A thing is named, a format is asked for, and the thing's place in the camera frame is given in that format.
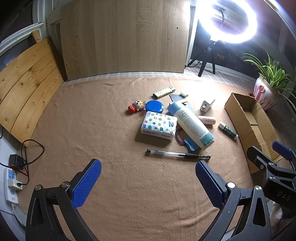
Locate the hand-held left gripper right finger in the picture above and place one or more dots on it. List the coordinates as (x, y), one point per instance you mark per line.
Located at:
(209, 183)

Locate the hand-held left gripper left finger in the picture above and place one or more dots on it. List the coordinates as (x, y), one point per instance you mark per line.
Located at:
(86, 183)

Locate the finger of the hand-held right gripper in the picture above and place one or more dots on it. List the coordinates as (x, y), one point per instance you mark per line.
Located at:
(259, 160)
(281, 148)

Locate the cardboard box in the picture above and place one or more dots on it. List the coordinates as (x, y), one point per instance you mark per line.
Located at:
(240, 122)

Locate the blue case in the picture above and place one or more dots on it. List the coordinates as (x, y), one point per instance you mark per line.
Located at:
(190, 144)

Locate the green and white lip balm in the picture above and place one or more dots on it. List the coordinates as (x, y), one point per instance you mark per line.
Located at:
(227, 130)

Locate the clear black gel pen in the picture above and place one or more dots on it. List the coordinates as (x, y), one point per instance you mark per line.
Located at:
(175, 153)

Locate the white bottle with blue cap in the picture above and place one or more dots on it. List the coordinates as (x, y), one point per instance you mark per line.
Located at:
(192, 125)

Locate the small pink tube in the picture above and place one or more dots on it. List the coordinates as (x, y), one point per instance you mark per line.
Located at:
(208, 120)

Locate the small white eraser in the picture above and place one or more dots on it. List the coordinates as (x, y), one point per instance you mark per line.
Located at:
(184, 93)

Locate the round blue tin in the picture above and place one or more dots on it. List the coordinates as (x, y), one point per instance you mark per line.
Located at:
(154, 106)

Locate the patterned white lighter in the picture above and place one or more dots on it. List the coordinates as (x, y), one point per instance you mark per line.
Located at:
(163, 92)

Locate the dark side table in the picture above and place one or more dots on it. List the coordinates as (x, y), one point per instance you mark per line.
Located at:
(284, 120)

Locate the potted spider plant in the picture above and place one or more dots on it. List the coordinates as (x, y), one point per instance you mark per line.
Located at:
(263, 92)

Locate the black power adapter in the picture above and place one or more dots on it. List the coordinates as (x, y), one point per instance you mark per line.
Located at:
(15, 161)

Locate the white charger plug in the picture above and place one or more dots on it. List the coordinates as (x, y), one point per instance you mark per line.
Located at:
(205, 105)

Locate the white dotted tissue pack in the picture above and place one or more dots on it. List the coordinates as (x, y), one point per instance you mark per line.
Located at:
(158, 125)

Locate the white power strip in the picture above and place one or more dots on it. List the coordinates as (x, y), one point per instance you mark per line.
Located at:
(10, 195)

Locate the small red toy figure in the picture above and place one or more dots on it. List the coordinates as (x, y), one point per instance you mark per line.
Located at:
(136, 106)

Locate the black card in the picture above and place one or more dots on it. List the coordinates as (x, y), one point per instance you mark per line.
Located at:
(174, 97)

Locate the pine wood panel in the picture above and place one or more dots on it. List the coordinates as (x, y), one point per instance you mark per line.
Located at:
(25, 88)

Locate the light oak board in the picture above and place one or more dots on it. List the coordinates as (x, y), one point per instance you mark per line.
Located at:
(124, 39)

